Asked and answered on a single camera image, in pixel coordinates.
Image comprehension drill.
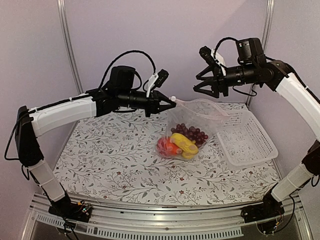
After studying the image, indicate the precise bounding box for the red bell pepper toy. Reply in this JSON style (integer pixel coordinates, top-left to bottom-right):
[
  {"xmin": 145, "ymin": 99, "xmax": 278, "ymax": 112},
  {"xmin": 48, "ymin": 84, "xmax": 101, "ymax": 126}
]
[{"xmin": 156, "ymin": 137, "xmax": 170, "ymax": 157}]

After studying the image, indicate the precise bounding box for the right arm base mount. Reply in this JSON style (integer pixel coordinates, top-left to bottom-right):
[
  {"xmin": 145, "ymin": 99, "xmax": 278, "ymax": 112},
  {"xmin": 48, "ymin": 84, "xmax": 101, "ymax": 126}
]
[{"xmin": 240, "ymin": 190, "xmax": 285, "ymax": 235}]

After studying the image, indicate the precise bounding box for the clear zip top bag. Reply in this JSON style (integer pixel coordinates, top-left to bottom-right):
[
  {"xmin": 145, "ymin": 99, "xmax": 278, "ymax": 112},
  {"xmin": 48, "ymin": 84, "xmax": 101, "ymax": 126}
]
[{"xmin": 155, "ymin": 96, "xmax": 230, "ymax": 161}]

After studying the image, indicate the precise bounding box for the white perforated plastic basket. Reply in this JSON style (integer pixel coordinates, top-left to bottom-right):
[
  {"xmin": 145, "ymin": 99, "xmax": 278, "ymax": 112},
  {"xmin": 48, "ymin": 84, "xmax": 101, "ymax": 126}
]
[{"xmin": 216, "ymin": 109, "xmax": 278, "ymax": 170}]

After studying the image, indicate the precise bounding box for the left aluminium corner post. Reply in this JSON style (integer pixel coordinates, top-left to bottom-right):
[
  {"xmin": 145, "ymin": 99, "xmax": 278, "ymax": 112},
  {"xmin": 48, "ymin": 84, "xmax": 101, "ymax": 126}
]
[{"xmin": 56, "ymin": 0, "xmax": 84, "ymax": 94}]

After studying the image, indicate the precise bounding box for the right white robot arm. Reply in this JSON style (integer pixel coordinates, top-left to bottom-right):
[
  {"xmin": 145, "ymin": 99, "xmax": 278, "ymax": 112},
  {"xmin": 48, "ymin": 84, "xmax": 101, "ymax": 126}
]
[{"xmin": 193, "ymin": 37, "xmax": 320, "ymax": 218}]

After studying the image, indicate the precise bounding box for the yellow banana toy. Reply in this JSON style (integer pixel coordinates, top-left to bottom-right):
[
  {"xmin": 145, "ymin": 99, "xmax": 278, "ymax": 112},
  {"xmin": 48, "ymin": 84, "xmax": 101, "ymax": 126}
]
[{"xmin": 170, "ymin": 133, "xmax": 199, "ymax": 160}]

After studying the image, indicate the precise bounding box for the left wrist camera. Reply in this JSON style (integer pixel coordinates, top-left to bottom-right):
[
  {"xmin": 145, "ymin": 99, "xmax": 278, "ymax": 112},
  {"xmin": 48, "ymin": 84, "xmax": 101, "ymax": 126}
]
[{"xmin": 146, "ymin": 69, "xmax": 169, "ymax": 98}]

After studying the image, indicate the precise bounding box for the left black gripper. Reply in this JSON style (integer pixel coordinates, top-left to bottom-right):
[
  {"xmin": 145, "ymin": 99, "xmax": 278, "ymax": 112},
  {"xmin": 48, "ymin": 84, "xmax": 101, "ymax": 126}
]
[{"xmin": 118, "ymin": 89, "xmax": 177, "ymax": 117}]

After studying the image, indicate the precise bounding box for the aluminium front rail frame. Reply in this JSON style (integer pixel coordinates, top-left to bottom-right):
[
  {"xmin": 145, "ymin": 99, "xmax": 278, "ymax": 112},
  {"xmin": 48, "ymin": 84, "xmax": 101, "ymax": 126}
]
[{"xmin": 21, "ymin": 193, "xmax": 315, "ymax": 240}]

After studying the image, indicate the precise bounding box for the dark red grapes toy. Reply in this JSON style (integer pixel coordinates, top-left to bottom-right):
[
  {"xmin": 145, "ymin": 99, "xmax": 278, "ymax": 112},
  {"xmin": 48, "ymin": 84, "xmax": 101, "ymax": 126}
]
[{"xmin": 170, "ymin": 123, "xmax": 209, "ymax": 148}]

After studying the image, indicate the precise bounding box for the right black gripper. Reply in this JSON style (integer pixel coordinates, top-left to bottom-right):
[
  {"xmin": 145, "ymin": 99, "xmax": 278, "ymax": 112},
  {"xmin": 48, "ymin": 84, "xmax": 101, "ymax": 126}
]
[{"xmin": 193, "ymin": 62, "xmax": 257, "ymax": 98}]

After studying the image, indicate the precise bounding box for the floral patterned table mat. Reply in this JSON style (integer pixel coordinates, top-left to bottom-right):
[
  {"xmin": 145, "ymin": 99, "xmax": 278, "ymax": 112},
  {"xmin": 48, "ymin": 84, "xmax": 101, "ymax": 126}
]
[{"xmin": 54, "ymin": 103, "xmax": 279, "ymax": 206}]

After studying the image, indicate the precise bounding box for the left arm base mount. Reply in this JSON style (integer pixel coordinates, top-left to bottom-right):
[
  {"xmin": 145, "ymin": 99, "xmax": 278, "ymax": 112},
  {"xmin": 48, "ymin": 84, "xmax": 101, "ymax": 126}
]
[{"xmin": 48, "ymin": 192, "xmax": 93, "ymax": 223}]

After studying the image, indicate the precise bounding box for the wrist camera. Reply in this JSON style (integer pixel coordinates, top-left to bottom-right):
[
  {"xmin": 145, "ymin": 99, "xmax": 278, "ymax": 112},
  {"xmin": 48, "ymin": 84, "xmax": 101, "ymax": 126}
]
[
  {"xmin": 199, "ymin": 46, "xmax": 226, "ymax": 76},
  {"xmin": 146, "ymin": 69, "xmax": 169, "ymax": 98}
]

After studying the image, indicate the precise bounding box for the left black looped cable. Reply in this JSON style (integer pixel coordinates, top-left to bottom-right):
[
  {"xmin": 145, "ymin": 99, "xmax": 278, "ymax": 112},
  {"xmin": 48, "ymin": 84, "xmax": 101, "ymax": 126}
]
[{"xmin": 99, "ymin": 49, "xmax": 158, "ymax": 88}]

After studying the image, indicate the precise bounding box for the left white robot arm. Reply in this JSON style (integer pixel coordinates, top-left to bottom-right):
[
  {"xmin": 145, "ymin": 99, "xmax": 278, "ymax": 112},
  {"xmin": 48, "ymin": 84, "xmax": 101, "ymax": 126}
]
[{"xmin": 14, "ymin": 66, "xmax": 176, "ymax": 217}]

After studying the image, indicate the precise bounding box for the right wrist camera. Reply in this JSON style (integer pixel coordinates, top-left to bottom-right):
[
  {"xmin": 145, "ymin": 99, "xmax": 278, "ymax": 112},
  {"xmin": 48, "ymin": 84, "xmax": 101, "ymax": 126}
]
[{"xmin": 199, "ymin": 46, "xmax": 226, "ymax": 76}]

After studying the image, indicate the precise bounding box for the orange pumpkin toy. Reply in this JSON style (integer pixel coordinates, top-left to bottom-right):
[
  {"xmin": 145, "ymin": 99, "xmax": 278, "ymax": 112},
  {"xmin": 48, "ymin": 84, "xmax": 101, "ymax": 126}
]
[{"xmin": 166, "ymin": 142, "xmax": 183, "ymax": 156}]

